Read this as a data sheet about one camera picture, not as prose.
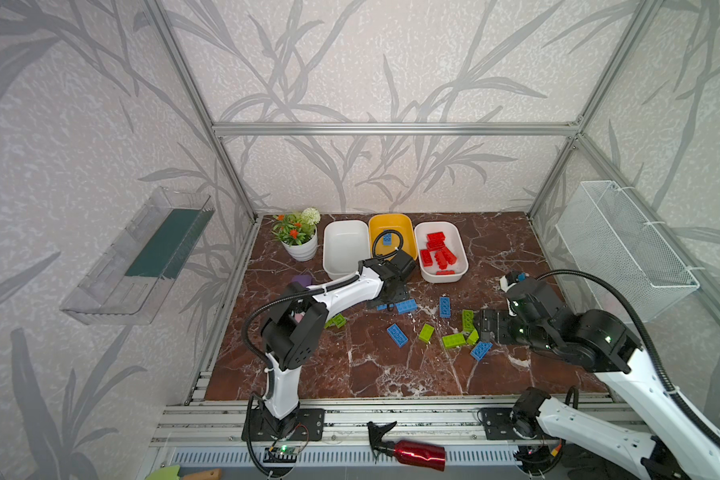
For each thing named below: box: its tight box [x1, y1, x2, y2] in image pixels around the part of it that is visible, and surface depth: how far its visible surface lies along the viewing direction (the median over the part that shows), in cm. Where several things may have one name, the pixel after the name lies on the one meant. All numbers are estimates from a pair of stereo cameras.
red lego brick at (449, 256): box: [441, 246, 457, 265], surface depth 107 cm
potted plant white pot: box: [271, 207, 321, 262], surface depth 101 cm
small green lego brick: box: [418, 323, 435, 343], surface depth 90 cm
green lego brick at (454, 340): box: [442, 333, 466, 348], surface depth 88 cm
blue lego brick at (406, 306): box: [395, 299, 419, 315], surface depth 96 cm
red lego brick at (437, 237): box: [426, 231, 446, 243], surface depth 114 cm
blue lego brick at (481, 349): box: [470, 341, 493, 362], surface depth 86 cm
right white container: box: [415, 221, 469, 284], surface depth 108 cm
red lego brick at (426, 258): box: [420, 249, 433, 267], surface depth 107 cm
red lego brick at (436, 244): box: [427, 239, 447, 250], surface depth 111 cm
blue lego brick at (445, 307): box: [439, 296, 451, 318], surface depth 95 cm
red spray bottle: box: [367, 421, 447, 471], surface depth 69 cm
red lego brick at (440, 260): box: [434, 250, 448, 270], surface depth 107 cm
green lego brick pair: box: [324, 314, 347, 329], surface depth 93 cm
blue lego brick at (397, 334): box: [387, 323, 409, 348], surface depth 90 cm
